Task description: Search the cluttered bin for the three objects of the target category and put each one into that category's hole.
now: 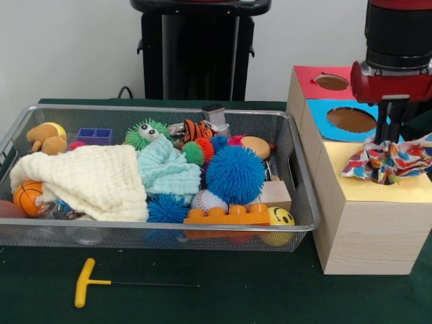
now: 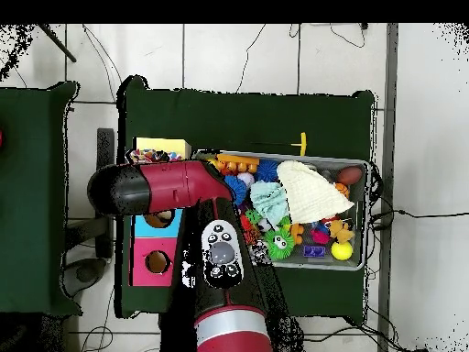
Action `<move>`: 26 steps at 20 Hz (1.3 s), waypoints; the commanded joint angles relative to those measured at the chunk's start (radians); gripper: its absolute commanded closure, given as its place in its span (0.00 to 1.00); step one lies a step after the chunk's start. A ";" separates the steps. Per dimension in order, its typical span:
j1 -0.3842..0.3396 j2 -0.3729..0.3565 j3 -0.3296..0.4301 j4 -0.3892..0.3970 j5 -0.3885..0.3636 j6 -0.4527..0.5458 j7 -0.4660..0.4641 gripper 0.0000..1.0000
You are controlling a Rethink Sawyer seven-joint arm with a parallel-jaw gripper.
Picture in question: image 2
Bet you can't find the orange toy building brick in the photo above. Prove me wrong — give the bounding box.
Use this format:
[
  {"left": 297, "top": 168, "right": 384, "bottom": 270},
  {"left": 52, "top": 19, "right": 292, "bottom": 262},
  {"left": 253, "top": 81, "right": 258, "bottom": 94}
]
[{"left": 214, "top": 153, "right": 260, "bottom": 175}]

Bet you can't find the light blue waffle cloth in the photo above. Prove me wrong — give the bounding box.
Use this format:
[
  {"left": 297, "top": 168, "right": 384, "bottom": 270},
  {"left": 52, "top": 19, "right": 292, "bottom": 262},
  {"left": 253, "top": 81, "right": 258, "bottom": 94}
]
[{"left": 249, "top": 180, "right": 290, "bottom": 226}]

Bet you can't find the polka dot cloth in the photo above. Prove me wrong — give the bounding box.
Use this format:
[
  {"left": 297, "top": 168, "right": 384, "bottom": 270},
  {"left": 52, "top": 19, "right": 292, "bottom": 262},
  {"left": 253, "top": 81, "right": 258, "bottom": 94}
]
[{"left": 126, "top": 148, "right": 183, "bottom": 165}]

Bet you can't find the white baseball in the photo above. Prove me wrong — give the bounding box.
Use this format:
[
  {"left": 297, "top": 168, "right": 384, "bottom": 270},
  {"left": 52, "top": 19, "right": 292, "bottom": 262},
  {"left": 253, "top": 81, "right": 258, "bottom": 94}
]
[{"left": 236, "top": 170, "right": 256, "bottom": 189}]

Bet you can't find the cream waffle cloth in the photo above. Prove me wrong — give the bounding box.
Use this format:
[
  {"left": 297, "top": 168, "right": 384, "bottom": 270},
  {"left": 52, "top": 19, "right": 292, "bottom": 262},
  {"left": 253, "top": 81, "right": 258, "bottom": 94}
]
[{"left": 276, "top": 159, "right": 355, "bottom": 224}]

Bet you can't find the dark rounded stand base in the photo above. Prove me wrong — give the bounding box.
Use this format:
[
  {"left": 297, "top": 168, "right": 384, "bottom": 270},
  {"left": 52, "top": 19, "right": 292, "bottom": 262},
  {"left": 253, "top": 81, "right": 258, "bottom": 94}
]
[{"left": 61, "top": 257, "right": 111, "bottom": 299}]

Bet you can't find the small blue spiky ball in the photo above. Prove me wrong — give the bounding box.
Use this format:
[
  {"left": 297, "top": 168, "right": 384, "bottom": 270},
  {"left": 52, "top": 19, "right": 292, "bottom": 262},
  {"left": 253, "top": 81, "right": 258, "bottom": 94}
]
[{"left": 254, "top": 159, "right": 280, "bottom": 183}]

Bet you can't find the yellow T-handle hex key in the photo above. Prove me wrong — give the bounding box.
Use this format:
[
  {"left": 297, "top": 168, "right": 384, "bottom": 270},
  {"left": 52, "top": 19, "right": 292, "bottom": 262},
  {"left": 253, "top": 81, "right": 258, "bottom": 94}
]
[{"left": 250, "top": 131, "right": 308, "bottom": 157}]

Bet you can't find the green spiky ball with eyes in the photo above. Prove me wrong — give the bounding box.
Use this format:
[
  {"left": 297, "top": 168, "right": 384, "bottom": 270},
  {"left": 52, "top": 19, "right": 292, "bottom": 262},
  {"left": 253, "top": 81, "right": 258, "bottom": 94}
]
[{"left": 264, "top": 227, "right": 296, "bottom": 261}]

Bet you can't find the wooden box with three holes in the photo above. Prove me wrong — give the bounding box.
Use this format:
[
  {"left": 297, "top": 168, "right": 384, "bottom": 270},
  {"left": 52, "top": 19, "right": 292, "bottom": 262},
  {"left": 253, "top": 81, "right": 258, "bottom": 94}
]
[{"left": 128, "top": 137, "right": 192, "bottom": 288}]

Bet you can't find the dark green table cloth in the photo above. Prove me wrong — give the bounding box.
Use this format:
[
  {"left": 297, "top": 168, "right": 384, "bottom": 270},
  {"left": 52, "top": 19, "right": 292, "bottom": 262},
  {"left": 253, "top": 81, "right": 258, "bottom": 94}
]
[
  {"left": 116, "top": 74, "right": 376, "bottom": 325},
  {"left": 0, "top": 80, "right": 82, "bottom": 317}
]

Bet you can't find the shallow silver mesh bin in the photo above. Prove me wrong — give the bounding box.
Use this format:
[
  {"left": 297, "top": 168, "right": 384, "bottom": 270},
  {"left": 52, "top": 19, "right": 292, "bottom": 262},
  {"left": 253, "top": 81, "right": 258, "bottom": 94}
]
[{"left": 193, "top": 148, "right": 370, "bottom": 271}]

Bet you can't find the large blue spiky ball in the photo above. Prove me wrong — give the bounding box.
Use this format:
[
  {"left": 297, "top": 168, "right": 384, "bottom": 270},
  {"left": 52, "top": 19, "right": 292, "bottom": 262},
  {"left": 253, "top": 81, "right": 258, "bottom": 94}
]
[{"left": 224, "top": 174, "right": 249, "bottom": 206}]

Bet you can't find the brown plush toy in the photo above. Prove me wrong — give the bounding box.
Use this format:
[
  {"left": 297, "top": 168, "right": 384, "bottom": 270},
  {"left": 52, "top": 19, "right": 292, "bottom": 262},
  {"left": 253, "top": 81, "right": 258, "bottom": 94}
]
[{"left": 327, "top": 218, "right": 355, "bottom": 244}]

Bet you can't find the thin black cable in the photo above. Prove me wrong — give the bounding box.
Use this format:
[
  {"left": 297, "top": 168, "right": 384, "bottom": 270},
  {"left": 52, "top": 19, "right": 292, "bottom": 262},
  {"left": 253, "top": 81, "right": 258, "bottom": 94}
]
[{"left": 235, "top": 23, "right": 267, "bottom": 94}]

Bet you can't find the black panel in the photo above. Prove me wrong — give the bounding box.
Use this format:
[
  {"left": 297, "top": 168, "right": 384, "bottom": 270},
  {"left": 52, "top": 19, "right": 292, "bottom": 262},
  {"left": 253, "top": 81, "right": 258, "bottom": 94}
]
[{"left": 95, "top": 126, "right": 117, "bottom": 258}]

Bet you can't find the black rod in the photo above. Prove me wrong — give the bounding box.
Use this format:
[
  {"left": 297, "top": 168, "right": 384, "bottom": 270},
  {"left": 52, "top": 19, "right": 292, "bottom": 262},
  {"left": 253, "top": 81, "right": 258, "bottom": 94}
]
[{"left": 36, "top": 23, "right": 78, "bottom": 63}]

